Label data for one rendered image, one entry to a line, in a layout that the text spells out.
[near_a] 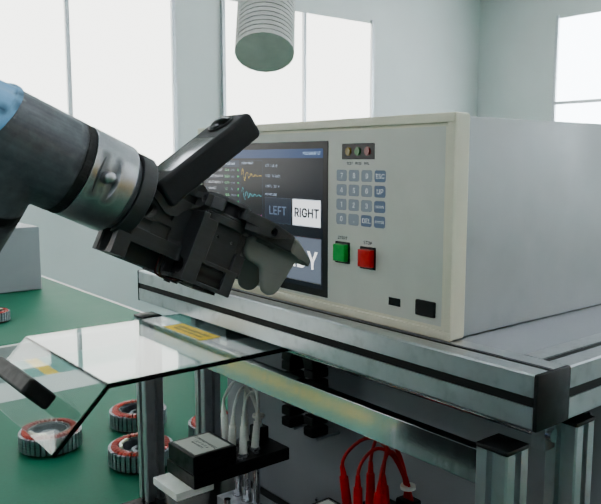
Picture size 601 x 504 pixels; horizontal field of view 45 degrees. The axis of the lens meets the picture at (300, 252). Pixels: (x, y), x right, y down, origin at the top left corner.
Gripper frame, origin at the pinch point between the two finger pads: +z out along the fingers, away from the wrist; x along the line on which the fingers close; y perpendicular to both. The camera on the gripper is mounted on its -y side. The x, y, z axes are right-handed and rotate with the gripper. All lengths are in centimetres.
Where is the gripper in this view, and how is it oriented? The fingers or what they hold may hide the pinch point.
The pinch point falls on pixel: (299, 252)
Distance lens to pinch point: 71.9
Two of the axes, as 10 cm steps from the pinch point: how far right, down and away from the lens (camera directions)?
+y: -3.3, 9.3, -1.5
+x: 6.3, 1.0, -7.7
